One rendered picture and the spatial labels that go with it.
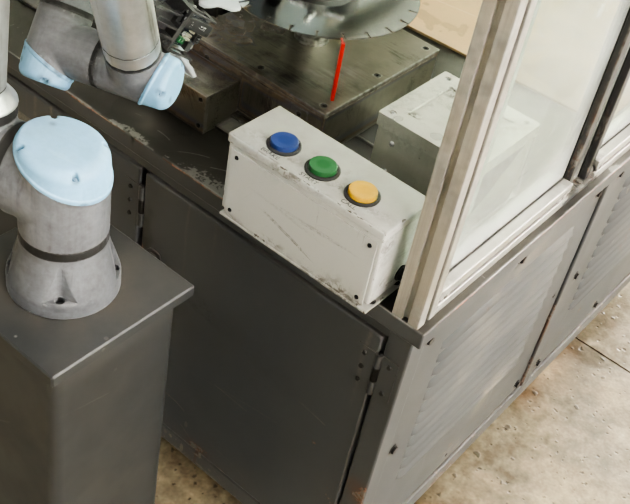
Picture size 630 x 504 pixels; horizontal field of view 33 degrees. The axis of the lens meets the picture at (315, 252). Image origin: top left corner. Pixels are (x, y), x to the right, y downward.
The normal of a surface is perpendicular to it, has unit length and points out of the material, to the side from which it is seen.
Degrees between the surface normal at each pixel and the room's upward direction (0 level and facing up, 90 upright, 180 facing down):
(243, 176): 90
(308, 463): 90
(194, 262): 90
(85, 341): 0
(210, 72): 0
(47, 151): 7
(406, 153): 90
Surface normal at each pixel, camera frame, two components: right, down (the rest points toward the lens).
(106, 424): 0.76, 0.52
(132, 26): 0.37, 0.82
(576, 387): 0.15, -0.73
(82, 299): 0.48, 0.39
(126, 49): 0.04, 0.88
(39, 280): -0.28, 0.33
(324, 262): -0.63, 0.44
